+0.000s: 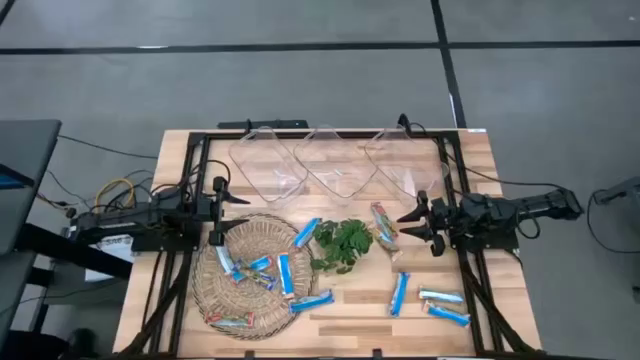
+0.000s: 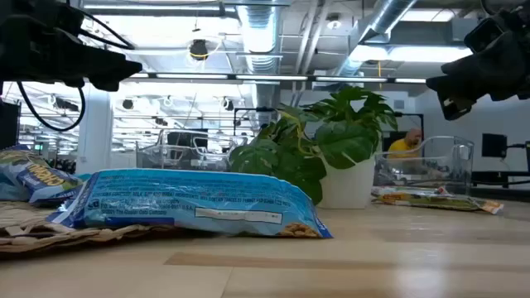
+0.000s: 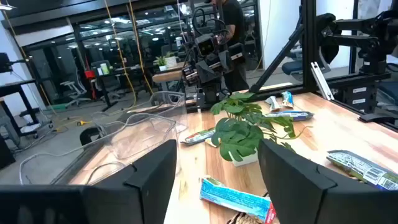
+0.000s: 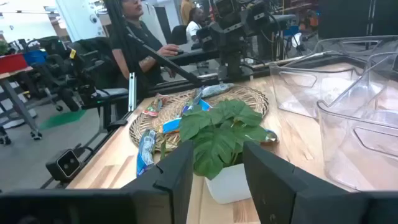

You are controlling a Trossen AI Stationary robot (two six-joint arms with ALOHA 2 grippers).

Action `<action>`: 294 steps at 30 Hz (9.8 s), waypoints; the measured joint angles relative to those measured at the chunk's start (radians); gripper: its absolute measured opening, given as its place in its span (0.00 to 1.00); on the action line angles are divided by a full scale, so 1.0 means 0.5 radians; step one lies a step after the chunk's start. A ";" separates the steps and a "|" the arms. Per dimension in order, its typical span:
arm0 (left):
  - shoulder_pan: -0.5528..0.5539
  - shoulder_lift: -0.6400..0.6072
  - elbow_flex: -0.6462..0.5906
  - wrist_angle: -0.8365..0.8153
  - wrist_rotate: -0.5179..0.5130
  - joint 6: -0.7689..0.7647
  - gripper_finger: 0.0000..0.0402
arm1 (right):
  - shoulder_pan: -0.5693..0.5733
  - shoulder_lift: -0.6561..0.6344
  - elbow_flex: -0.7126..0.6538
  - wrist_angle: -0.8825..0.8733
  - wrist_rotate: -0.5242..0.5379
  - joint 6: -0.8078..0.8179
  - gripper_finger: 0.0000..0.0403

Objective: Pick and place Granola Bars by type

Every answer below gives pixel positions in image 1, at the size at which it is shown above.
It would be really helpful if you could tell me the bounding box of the red and green granola bar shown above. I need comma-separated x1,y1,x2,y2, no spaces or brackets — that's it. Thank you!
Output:
370,201,400,240
205,311,256,329

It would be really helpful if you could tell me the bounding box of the round woven wicker mat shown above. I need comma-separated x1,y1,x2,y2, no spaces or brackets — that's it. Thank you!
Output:
191,213,319,342

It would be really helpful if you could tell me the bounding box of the white and blue granola bar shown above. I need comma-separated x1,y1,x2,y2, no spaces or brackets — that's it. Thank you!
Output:
215,244,236,275

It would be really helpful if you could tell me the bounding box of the blue Chewy granola bar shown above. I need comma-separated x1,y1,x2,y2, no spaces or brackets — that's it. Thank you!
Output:
288,289,335,315
293,217,323,249
389,271,411,318
418,286,465,305
422,300,472,328

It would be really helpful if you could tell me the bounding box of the black desk leg frame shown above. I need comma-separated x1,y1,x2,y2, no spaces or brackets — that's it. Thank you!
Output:
14,222,134,351

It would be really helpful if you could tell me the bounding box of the orange and green granola bar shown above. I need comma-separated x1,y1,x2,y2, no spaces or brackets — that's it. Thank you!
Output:
369,225,404,263

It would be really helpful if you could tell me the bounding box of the thin black floor cable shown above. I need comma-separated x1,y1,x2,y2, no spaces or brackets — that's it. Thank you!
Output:
57,133,159,161

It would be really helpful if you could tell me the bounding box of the grey desk top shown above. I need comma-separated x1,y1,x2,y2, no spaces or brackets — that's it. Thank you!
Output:
0,118,63,256

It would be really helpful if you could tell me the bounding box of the white printed paper sheet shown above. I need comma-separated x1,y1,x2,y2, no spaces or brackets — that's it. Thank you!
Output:
84,234,139,282

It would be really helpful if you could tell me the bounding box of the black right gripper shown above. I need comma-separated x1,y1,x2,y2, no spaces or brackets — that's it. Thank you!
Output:
397,189,466,258

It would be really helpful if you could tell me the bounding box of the black power strip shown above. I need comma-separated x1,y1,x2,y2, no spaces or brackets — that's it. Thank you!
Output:
217,118,310,131

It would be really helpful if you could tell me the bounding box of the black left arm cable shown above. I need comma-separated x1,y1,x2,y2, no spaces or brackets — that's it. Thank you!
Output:
203,158,233,191

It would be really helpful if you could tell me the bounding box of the black aluminium table frame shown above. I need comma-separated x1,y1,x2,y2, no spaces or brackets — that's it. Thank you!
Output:
112,129,544,360

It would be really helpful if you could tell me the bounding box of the grey stand base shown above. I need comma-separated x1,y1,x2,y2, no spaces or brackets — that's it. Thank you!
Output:
593,175,640,206

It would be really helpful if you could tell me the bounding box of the yellow cable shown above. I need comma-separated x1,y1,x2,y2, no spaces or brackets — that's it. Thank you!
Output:
94,178,136,210

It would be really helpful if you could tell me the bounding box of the long black power cable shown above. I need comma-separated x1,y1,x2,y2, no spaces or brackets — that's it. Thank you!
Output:
397,113,569,191

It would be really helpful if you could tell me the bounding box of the green leafy plant sprig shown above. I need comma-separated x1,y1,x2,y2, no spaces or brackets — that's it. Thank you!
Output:
309,218,375,275

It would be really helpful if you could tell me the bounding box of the clear plastic container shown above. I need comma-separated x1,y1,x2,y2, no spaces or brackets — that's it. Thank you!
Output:
363,125,451,201
228,125,310,204
292,125,380,200

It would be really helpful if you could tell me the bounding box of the grey desk panel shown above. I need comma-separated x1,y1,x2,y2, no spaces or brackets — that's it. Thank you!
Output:
0,249,39,346

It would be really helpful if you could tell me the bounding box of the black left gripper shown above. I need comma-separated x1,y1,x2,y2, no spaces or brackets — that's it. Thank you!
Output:
194,175,251,247

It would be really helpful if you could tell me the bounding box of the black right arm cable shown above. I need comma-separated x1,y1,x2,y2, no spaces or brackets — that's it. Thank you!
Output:
514,207,542,241

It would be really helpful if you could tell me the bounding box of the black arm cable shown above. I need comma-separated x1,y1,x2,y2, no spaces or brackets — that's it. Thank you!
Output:
203,158,233,191
514,207,542,241

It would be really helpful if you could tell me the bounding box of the black looped floor cable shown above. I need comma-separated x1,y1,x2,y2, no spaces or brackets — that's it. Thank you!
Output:
585,188,640,255

